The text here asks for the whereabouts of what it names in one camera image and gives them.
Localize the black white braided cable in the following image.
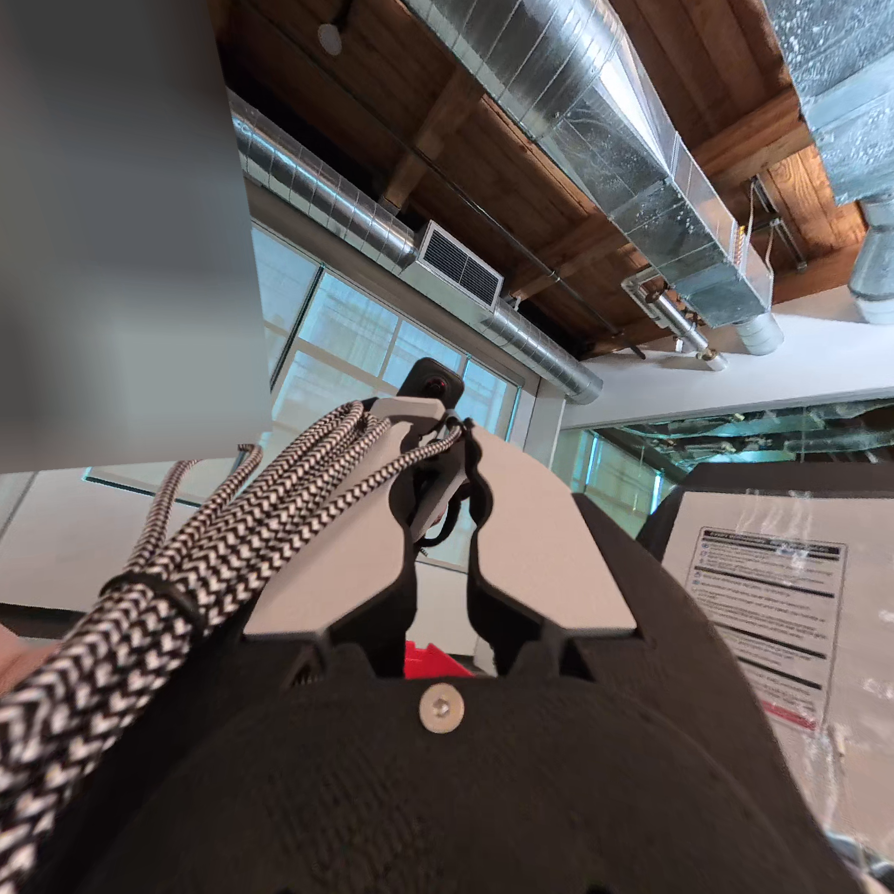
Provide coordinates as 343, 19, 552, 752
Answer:
0, 401, 465, 894

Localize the white air vent grille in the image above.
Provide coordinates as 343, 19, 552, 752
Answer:
415, 220, 505, 312

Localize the silver round spiral duct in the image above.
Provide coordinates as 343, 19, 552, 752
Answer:
227, 91, 605, 406

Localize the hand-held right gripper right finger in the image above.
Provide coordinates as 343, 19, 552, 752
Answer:
467, 419, 638, 638

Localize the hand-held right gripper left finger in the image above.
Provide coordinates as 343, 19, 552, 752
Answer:
243, 418, 420, 638

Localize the clear acrylic sign holder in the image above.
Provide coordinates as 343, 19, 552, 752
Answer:
639, 461, 894, 849

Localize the glass window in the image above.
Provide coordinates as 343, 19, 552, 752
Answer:
84, 223, 560, 504

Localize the silver rectangular air duct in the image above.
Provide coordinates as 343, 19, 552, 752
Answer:
401, 0, 783, 357

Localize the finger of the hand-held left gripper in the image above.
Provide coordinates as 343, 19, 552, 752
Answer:
365, 395, 451, 448
414, 456, 467, 540

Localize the silver insulated pipe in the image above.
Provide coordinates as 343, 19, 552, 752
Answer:
622, 272, 727, 371

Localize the red container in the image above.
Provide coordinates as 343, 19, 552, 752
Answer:
404, 639, 476, 678

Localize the large silver insulated duct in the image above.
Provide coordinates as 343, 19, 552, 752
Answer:
765, 0, 894, 325

